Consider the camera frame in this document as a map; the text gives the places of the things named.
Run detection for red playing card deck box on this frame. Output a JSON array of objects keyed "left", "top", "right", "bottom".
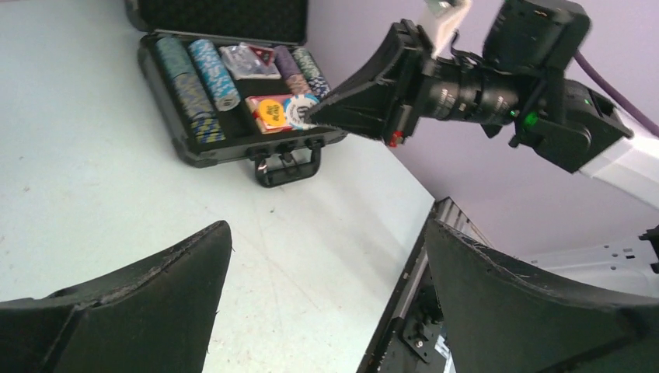
[{"left": 244, "top": 94, "right": 294, "bottom": 134}]

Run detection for clear round dealer button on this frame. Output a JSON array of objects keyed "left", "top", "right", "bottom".
[{"left": 218, "top": 42, "right": 281, "bottom": 80}]

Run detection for light blue chip stack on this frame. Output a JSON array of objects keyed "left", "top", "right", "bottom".
[{"left": 188, "top": 39, "right": 241, "bottom": 112}]

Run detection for black poker set case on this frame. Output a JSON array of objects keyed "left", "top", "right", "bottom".
[{"left": 125, "top": 1, "right": 344, "bottom": 188}]

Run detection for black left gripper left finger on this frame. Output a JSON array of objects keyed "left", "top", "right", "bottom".
[{"left": 1, "top": 221, "right": 232, "bottom": 372}]

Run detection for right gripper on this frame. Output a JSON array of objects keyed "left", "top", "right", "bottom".
[{"left": 307, "top": 23, "right": 521, "bottom": 147}]

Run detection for light blue ten chip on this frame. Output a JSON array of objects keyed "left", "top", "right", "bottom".
[{"left": 284, "top": 94, "right": 319, "bottom": 131}]

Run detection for yellow round button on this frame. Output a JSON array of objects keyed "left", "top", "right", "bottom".
[{"left": 257, "top": 99, "right": 287, "bottom": 130}]

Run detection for purple chip stack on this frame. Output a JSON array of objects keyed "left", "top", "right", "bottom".
[{"left": 274, "top": 45, "right": 313, "bottom": 95}]

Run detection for green chip stack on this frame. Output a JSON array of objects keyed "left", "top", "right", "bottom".
[{"left": 291, "top": 47, "right": 331, "bottom": 99}]

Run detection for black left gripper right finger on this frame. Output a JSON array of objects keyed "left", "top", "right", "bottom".
[{"left": 424, "top": 221, "right": 658, "bottom": 372}]

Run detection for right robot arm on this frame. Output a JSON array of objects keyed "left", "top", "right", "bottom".
[{"left": 305, "top": 1, "right": 658, "bottom": 207}]

